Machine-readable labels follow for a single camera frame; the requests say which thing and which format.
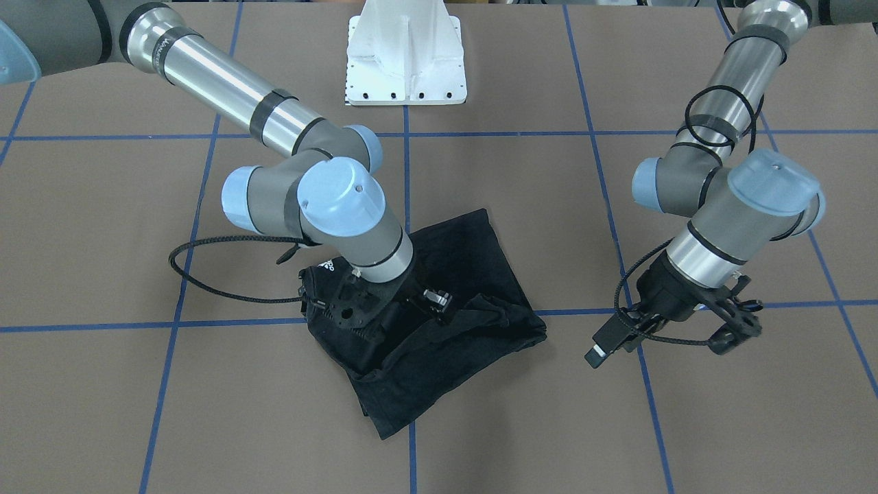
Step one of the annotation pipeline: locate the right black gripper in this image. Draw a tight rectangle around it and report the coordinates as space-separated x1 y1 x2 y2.
370 265 454 325

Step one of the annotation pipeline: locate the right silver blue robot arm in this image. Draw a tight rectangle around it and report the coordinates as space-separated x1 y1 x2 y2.
2 3 402 331

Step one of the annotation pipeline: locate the brown paper table cover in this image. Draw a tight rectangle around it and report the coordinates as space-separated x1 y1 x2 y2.
2 2 876 493

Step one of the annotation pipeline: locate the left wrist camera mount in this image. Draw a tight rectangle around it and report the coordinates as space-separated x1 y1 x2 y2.
698 274 764 355

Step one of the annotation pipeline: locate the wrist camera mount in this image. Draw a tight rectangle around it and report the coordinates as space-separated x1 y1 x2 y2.
298 257 386 348
698 274 764 355

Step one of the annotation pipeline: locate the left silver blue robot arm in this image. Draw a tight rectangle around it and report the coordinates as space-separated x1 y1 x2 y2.
584 1 876 368

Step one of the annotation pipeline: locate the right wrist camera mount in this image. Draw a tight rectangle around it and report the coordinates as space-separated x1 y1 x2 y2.
298 257 386 348

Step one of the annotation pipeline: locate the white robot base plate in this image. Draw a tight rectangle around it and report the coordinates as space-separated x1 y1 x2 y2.
345 1 468 106

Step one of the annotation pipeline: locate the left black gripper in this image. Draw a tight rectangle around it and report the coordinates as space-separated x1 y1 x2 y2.
584 254 707 368

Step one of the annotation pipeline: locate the black printed t-shirt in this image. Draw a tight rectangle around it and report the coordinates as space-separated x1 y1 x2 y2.
314 209 546 440

